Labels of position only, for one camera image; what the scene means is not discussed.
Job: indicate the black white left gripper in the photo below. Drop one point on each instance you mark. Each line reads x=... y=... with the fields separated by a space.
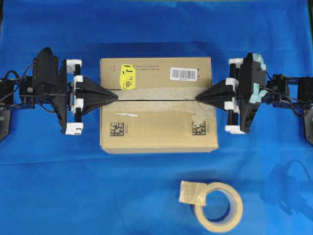
x=76 y=96

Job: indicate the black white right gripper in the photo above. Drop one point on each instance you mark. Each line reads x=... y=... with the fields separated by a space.
x=240 y=113

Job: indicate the brown cardboard box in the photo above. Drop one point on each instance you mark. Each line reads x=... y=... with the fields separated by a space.
x=156 y=110

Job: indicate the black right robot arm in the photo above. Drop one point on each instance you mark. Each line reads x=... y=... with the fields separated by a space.
x=294 y=93

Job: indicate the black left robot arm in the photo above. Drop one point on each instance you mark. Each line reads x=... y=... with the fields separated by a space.
x=16 y=93

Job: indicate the blue table cloth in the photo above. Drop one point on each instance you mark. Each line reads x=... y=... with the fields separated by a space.
x=53 y=184

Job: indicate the beige packing tape roll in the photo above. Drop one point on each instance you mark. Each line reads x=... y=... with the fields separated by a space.
x=217 y=206

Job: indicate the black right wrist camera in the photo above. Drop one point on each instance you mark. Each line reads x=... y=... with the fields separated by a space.
x=252 y=78

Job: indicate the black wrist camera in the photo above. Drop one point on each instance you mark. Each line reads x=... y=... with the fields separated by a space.
x=252 y=78
x=45 y=73

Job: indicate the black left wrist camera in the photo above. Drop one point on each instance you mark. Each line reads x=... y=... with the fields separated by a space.
x=45 y=73

